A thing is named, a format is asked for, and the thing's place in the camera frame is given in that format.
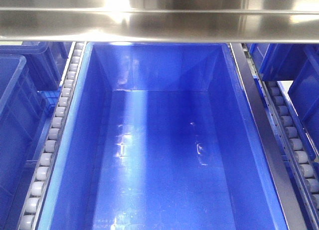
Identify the steel shelf crossbeam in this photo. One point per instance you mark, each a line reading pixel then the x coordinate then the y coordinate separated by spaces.
pixel 283 21

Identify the large blue plastic bin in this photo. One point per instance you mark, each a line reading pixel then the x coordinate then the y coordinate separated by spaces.
pixel 160 137

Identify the white roller track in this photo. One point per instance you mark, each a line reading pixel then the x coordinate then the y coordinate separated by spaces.
pixel 297 147
pixel 37 191

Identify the steel divider rail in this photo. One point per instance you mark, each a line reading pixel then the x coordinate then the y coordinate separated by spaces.
pixel 282 184

